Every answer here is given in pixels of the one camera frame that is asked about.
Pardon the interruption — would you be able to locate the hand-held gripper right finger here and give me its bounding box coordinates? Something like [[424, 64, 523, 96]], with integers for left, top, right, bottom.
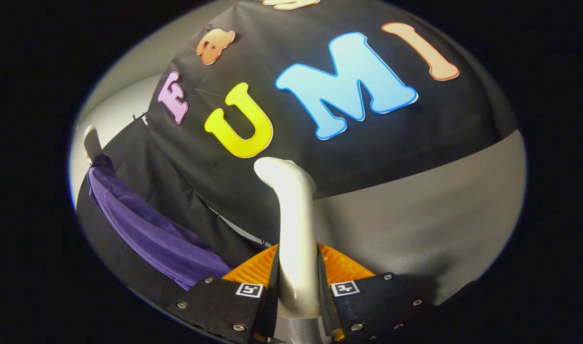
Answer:
[[316, 243, 438, 343]]

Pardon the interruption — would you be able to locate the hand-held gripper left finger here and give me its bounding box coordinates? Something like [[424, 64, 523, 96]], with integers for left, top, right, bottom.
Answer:
[[166, 244, 280, 344]]

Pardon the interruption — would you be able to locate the purple jacket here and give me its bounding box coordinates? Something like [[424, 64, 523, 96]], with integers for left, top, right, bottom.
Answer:
[[87, 154, 236, 291]]

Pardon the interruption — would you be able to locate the white garment steamer head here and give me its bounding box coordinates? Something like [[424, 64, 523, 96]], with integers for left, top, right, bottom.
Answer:
[[253, 157, 323, 320]]

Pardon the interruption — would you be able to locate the white clothes hanger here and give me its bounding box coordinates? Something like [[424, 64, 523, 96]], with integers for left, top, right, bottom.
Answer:
[[83, 125, 104, 166]]

